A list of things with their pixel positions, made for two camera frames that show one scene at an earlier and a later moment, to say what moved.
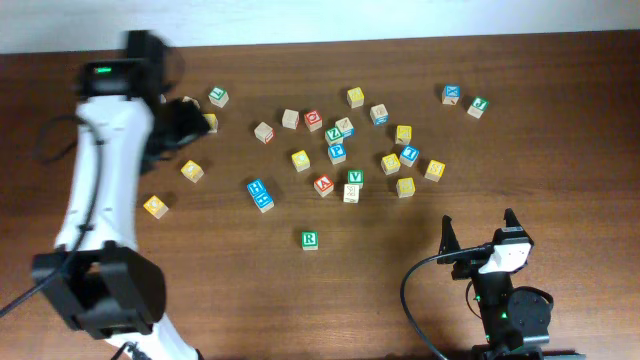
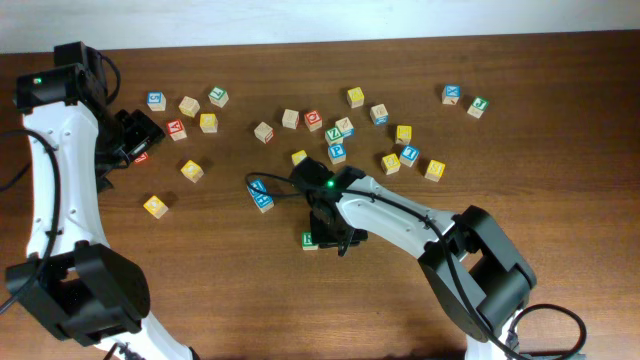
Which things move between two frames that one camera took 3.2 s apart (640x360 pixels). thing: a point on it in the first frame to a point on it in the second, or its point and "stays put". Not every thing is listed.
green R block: x=310 y=240 stays put
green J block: x=478 y=107 stays put
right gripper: x=466 y=264 to x=319 y=234
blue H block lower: x=264 y=202 stays put
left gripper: x=207 y=126 to x=145 y=131
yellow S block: x=435 y=170 stays put
